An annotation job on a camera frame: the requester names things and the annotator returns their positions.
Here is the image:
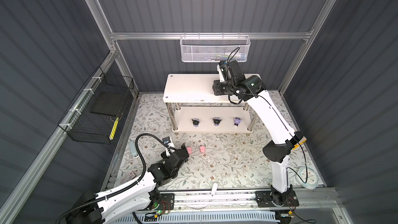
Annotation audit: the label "markers in white basket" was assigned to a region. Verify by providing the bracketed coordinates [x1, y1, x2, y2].
[205, 52, 247, 62]

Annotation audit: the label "yellow marker in basket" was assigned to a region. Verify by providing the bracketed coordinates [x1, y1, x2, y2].
[109, 117, 119, 141]

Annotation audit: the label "dark purple toy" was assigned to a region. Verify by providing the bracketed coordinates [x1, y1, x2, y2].
[192, 118, 200, 128]
[212, 118, 222, 127]

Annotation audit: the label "white round clock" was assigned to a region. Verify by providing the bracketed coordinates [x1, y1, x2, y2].
[294, 166, 319, 190]

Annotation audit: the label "yellow calculator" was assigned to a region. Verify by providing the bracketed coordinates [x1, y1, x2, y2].
[292, 137, 307, 150]

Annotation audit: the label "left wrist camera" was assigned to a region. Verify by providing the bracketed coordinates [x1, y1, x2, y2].
[162, 136, 176, 157]

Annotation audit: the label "white wire mesh basket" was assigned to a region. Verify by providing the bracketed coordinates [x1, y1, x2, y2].
[179, 35, 251, 63]

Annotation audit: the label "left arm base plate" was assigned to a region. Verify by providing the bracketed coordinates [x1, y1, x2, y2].
[148, 193, 175, 215]

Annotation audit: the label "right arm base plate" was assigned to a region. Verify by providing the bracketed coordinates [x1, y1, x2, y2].
[255, 188, 300, 207]

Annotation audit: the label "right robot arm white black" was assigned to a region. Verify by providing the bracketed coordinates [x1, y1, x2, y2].
[212, 60, 303, 206]

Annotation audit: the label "white two-tier shelf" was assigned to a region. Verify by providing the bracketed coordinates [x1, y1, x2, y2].
[163, 74, 257, 133]

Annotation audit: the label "light purple toy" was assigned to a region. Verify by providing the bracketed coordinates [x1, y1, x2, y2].
[234, 117, 241, 127]

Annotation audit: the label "white cylinder on rail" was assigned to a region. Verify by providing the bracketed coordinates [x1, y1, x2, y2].
[210, 183, 218, 197]

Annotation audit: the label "black wire basket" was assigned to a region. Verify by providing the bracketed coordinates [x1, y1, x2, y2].
[58, 69, 135, 145]

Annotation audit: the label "white ventilated cover strip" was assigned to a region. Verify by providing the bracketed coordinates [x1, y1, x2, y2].
[114, 211, 277, 224]

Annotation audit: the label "black corrugated cable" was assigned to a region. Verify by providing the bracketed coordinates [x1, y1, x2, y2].
[55, 133, 170, 224]

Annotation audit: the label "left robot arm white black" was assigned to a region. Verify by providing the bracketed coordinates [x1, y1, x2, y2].
[65, 144, 189, 224]

